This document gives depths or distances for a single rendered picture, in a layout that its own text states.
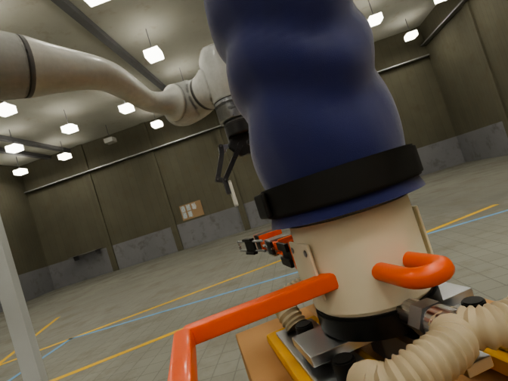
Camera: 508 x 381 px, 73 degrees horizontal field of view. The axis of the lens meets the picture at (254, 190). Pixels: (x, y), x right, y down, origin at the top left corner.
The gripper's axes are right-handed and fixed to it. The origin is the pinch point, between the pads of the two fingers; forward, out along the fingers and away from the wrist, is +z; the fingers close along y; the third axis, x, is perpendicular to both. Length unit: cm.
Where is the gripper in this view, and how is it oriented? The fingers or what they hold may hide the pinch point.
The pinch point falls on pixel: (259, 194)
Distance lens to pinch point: 89.8
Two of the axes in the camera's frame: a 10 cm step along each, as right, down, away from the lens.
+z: 3.0, 9.5, -0.3
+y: 9.4, -2.9, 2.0
